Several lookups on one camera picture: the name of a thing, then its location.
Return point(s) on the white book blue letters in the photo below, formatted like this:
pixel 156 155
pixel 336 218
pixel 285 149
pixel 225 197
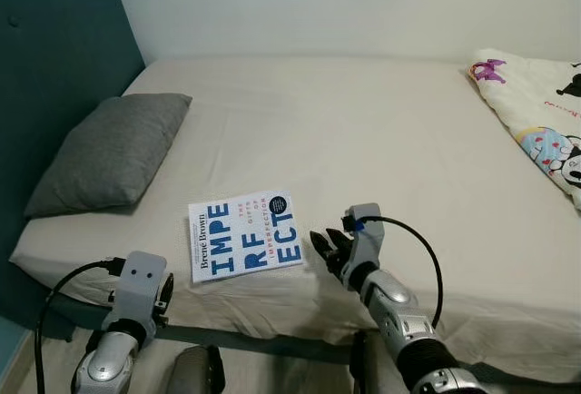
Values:
pixel 245 235

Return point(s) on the grey pillow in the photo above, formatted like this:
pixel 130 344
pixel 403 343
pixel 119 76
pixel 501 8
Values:
pixel 109 153

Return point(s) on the cream cartoon print blanket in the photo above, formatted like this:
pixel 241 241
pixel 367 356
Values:
pixel 536 113

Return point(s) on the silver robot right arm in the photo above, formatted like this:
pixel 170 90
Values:
pixel 404 321

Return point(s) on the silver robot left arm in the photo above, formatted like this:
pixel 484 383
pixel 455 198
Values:
pixel 113 362

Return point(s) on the dark robot left leg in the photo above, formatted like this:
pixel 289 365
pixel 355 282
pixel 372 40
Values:
pixel 200 371

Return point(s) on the dark robot leg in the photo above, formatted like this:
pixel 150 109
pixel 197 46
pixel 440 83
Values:
pixel 200 371
pixel 368 371

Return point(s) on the dark teal bed base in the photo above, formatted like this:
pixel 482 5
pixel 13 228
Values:
pixel 272 339

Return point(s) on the beige sheeted mattress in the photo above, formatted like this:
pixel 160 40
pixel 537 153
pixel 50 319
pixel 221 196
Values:
pixel 363 140

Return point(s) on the dark robot right leg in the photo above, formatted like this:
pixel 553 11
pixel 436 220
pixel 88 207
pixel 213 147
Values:
pixel 368 371

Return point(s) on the teal upholstered headboard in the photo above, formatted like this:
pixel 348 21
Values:
pixel 54 49

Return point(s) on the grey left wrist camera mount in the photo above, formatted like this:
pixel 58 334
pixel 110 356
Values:
pixel 141 290

